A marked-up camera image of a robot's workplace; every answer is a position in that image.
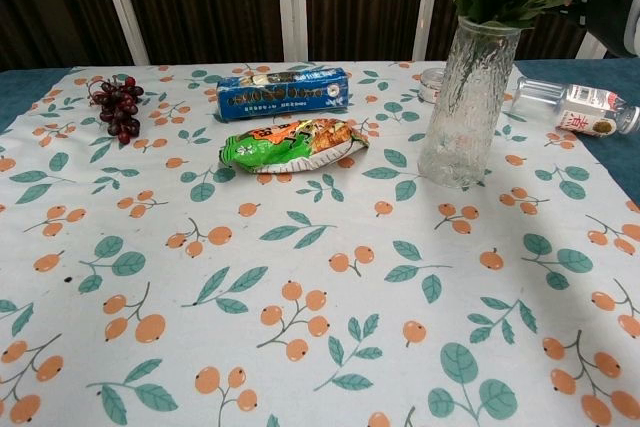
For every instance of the pink artificial flower bouquet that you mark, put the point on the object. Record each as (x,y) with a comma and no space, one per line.
(500,4)

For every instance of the textured clear glass vase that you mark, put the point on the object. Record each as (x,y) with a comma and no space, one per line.
(460,137)

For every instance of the green snack bag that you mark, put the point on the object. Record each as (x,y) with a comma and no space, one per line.
(285,147)

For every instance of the floral print tablecloth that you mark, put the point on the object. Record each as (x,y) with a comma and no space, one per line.
(300,257)

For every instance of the blue cookie box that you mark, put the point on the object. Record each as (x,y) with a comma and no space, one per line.
(280,94)

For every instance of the dark folding screen white frames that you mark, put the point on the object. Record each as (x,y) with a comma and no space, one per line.
(210,2)

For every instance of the dark purple grape bunch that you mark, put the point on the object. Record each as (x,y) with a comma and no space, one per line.
(120,107)

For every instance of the clear plastic bottle white label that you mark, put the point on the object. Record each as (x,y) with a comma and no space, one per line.
(585,107)

